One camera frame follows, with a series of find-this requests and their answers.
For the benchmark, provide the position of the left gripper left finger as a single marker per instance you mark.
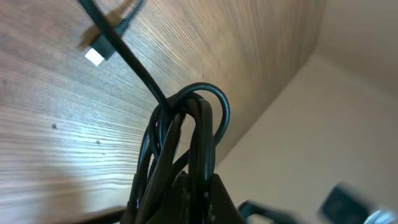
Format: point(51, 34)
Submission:
point(171, 207)

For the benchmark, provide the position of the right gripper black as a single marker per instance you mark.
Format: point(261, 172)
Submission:
point(341, 206)

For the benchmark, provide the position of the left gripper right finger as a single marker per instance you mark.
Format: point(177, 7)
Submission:
point(221, 209)

